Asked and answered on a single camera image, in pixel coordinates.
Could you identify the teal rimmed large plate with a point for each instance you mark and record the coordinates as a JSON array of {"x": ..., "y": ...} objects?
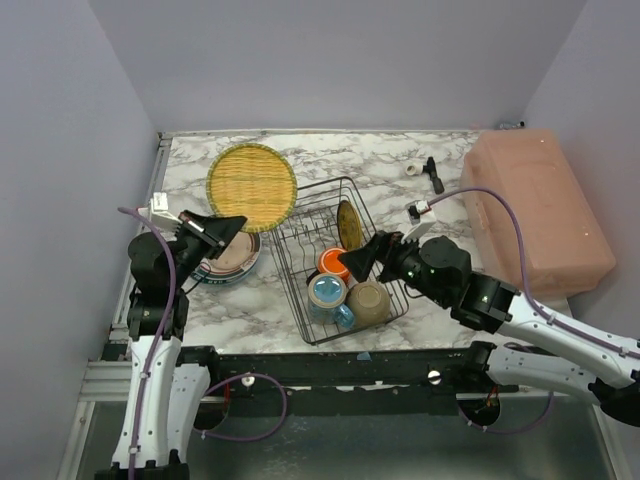
[{"x": 225, "y": 279}]

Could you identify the yellow patterned plate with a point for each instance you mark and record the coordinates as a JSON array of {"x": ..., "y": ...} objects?
[{"x": 349, "y": 226}]

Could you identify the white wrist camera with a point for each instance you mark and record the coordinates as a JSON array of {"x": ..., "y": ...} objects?
[
  {"x": 421, "y": 219},
  {"x": 157, "y": 212}
]

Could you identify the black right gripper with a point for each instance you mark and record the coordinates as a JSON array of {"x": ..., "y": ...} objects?
[{"x": 381, "y": 251}]

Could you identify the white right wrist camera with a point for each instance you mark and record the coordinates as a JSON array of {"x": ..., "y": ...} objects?
[{"x": 421, "y": 219}]

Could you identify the beige ceramic bowl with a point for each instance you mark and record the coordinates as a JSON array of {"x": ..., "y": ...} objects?
[{"x": 370, "y": 303}]

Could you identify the black and white pipe fitting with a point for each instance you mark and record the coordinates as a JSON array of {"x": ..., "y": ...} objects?
[{"x": 429, "y": 169}]

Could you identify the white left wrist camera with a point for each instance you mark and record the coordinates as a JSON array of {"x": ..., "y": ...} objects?
[{"x": 157, "y": 212}]

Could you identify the yellow woven bamboo plate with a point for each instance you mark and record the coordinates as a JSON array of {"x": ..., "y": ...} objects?
[{"x": 254, "y": 181}]

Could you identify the dark wire dish rack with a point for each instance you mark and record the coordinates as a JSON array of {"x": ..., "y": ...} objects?
[{"x": 328, "y": 219}]

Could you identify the black front table rail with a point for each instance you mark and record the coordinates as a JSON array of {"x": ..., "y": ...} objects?
[{"x": 343, "y": 384}]

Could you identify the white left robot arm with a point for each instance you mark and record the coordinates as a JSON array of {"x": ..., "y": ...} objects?
[{"x": 168, "y": 380}]

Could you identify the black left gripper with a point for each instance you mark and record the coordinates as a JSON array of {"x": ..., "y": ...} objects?
[{"x": 201, "y": 233}]

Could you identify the orange mug black handle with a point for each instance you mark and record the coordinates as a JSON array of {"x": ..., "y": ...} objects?
[{"x": 328, "y": 262}]

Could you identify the pink plastic storage box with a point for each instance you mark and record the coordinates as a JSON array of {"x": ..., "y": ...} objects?
[{"x": 529, "y": 217}]

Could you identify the blue butterfly mug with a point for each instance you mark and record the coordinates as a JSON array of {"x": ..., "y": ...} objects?
[{"x": 327, "y": 301}]

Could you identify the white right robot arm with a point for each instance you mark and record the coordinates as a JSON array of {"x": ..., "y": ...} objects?
[{"x": 569, "y": 356}]

